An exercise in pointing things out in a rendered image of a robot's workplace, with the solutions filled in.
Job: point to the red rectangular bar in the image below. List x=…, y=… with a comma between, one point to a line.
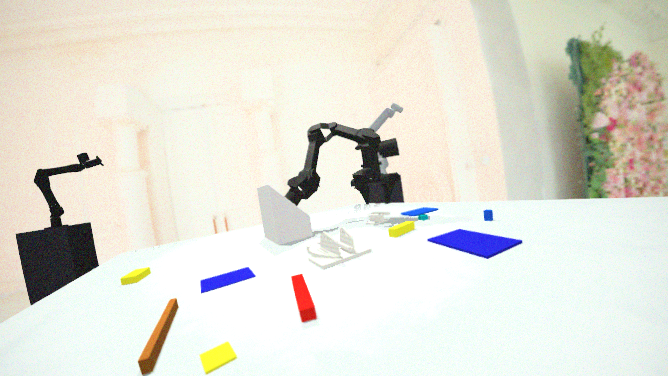
x=304, y=301

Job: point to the orange-brown long bar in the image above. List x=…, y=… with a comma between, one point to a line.
x=152, y=349

